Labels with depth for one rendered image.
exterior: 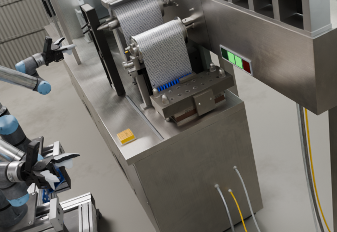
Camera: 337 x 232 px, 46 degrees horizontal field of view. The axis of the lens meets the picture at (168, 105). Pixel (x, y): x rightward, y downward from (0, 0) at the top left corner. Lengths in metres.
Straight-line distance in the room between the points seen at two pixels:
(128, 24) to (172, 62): 0.32
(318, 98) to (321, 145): 1.67
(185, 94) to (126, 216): 1.25
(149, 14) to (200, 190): 0.99
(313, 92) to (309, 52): 0.16
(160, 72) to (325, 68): 0.92
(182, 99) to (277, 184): 1.16
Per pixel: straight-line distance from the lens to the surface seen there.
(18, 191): 1.62
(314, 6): 1.31
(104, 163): 3.44
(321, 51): 1.38
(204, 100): 1.96
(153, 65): 2.01
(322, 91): 1.45
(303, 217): 2.65
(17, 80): 2.26
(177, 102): 1.92
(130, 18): 2.16
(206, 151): 2.06
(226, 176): 2.23
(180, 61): 2.07
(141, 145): 1.93
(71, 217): 2.80
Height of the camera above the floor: 2.04
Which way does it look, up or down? 32 degrees down
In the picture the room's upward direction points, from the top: 17 degrees counter-clockwise
